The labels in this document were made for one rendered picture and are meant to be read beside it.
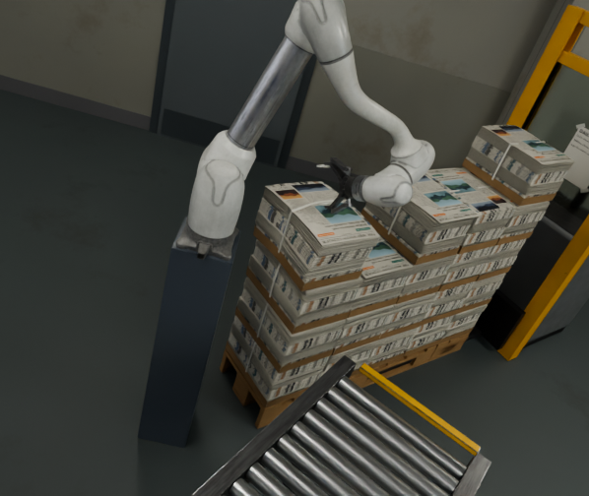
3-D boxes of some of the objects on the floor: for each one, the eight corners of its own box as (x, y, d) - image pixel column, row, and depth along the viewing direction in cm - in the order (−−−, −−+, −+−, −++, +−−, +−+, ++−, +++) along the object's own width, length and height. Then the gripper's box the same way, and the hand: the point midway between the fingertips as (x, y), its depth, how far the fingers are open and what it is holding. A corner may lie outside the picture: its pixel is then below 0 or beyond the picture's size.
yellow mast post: (496, 350, 346) (694, 55, 243) (505, 346, 351) (702, 57, 248) (507, 361, 340) (715, 64, 238) (516, 357, 346) (722, 65, 243)
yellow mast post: (424, 282, 385) (567, 4, 282) (432, 279, 390) (577, 6, 288) (433, 291, 380) (583, 10, 277) (441, 288, 385) (592, 12, 282)
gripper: (351, 152, 187) (310, 151, 204) (351, 225, 192) (311, 218, 209) (367, 151, 192) (326, 150, 209) (366, 222, 197) (327, 217, 214)
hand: (321, 184), depth 208 cm, fingers open, 13 cm apart
